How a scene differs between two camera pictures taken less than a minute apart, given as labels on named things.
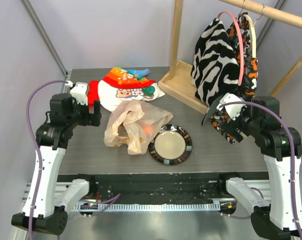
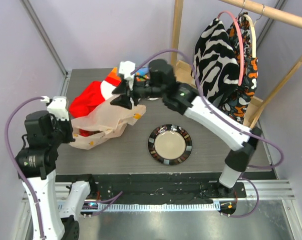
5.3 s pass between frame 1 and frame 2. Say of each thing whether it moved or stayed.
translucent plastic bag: moved
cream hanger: stayed
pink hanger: stayed
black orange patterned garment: stayed
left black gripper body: moved
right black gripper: moved
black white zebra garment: stayed
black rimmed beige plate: stayed
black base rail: stayed
